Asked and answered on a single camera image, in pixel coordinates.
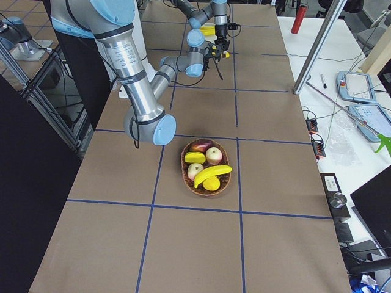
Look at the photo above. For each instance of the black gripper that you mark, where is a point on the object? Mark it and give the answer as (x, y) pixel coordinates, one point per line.
(210, 50)
(220, 30)

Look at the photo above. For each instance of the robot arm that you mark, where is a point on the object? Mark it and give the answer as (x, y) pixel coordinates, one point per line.
(111, 23)
(201, 12)

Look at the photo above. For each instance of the brown wicker basket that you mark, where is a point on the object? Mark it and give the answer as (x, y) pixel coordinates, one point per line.
(223, 178)

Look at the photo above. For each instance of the white bear tray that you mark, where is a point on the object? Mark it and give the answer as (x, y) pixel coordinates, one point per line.
(207, 36)

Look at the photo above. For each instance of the red cylinder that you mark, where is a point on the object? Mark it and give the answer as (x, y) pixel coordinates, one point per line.
(300, 14)

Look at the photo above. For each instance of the dark purple eggplant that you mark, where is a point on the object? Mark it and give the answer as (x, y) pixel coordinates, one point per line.
(201, 145)

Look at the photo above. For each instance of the red green apple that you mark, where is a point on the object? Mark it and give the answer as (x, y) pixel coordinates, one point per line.
(213, 155)
(193, 170)

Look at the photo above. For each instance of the yellow starfruit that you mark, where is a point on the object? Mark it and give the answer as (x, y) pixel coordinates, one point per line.
(195, 157)

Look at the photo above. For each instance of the black marker pen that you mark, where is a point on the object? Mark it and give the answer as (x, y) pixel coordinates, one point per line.
(323, 80)

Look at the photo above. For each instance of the black orange connector box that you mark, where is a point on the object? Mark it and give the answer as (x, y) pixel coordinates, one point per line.
(312, 125)

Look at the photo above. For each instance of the yellow lemon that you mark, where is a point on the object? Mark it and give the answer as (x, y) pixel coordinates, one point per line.
(211, 184)

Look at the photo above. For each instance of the blue teach pendant far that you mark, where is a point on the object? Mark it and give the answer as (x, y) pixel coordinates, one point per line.
(355, 87)

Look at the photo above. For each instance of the blue teach pendant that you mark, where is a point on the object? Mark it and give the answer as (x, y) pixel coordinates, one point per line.
(374, 116)
(355, 87)

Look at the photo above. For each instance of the blue teach pendant near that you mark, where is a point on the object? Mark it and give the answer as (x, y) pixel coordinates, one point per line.
(374, 116)

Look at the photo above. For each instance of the black label box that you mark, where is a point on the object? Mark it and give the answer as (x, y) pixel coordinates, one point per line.
(331, 186)

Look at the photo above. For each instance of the metal reacher grabber stick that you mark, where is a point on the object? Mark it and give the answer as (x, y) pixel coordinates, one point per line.
(384, 140)

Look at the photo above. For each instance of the brown paper table cover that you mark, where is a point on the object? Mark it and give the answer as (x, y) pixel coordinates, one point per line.
(131, 225)

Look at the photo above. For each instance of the metal cup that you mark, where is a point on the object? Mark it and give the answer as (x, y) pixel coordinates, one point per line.
(337, 200)

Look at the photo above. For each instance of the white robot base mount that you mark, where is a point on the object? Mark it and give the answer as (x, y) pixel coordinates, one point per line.
(122, 92)

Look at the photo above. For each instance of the aluminium frame post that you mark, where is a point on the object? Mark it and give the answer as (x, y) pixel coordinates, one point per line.
(325, 29)

